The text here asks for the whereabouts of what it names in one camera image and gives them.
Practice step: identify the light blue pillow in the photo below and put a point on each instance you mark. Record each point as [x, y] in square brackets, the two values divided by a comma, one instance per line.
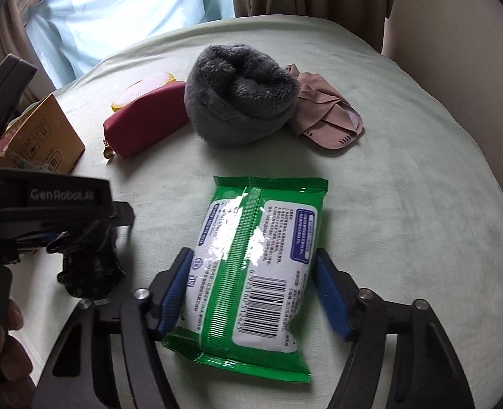
[127, 8]

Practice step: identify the pink face mask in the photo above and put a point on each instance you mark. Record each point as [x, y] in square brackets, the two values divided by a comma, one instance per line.
[324, 115]

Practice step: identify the yellow pink hair brush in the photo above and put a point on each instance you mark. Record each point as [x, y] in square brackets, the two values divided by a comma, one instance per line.
[149, 83]

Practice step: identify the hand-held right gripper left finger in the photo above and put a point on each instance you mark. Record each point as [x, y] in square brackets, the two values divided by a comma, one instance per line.
[178, 283]

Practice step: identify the grey fluffy hat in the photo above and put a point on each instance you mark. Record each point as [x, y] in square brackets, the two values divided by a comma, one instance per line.
[234, 102]

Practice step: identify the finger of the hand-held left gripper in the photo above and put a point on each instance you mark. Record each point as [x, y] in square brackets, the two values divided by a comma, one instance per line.
[121, 215]

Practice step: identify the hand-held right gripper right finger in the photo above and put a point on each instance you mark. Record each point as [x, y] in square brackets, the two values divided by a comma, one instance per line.
[330, 294]

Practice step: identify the green wet wipes packet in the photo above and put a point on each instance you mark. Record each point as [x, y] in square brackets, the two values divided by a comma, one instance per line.
[243, 243]

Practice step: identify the red zip pouch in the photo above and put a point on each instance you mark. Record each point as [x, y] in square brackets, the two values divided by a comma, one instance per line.
[144, 115]

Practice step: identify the black plastic bag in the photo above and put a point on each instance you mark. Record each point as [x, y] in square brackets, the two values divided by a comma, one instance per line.
[91, 268]

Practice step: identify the person's left hand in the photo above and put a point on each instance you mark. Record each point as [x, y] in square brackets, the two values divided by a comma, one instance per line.
[4, 349]

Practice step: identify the brown cardboard box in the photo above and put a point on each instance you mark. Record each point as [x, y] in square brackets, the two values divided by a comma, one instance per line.
[49, 136]

